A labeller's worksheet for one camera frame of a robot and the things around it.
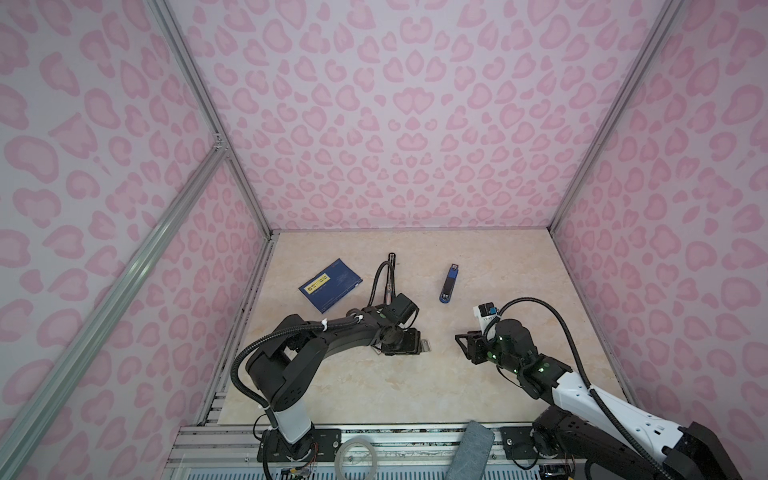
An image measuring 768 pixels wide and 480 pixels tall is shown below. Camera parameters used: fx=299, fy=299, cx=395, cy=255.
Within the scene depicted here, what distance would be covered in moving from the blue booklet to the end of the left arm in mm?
302

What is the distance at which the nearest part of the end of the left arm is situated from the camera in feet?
2.21

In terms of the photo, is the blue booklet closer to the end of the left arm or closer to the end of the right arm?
the end of the left arm

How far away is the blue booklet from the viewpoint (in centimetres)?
102
